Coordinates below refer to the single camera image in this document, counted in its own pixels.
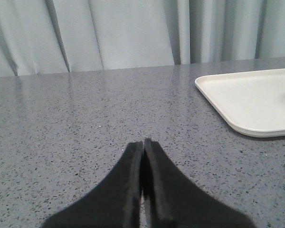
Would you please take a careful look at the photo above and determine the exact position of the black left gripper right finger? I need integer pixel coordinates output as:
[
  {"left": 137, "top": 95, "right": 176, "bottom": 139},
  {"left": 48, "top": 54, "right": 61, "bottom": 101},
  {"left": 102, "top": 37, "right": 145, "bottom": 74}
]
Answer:
[{"left": 141, "top": 138, "right": 255, "bottom": 228}]

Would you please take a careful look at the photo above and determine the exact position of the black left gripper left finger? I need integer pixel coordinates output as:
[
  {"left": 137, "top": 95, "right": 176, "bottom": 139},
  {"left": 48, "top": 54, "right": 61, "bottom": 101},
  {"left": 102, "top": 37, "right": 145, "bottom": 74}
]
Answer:
[{"left": 43, "top": 142, "right": 143, "bottom": 228}]

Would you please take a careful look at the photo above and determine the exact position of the cream rectangular plastic tray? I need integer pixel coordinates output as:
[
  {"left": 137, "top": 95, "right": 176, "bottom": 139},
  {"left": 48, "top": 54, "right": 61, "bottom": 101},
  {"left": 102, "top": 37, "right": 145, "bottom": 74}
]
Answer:
[{"left": 195, "top": 68, "right": 285, "bottom": 138}]

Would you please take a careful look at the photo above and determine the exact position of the pale grey pleated curtain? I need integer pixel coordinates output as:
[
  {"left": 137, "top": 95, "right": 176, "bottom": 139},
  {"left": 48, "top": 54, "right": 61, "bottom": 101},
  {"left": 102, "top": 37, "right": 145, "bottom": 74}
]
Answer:
[{"left": 0, "top": 0, "right": 285, "bottom": 76}]

